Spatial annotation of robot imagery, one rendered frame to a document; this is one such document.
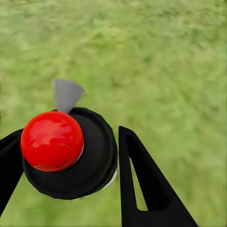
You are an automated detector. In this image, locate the pesticide atomizer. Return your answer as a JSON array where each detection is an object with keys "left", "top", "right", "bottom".
[{"left": 20, "top": 79, "right": 119, "bottom": 200}]

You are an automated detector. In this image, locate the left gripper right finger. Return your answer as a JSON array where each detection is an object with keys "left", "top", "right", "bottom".
[{"left": 118, "top": 127, "right": 199, "bottom": 227}]

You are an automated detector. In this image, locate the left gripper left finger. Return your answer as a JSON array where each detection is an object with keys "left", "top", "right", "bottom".
[{"left": 0, "top": 129, "right": 24, "bottom": 216}]

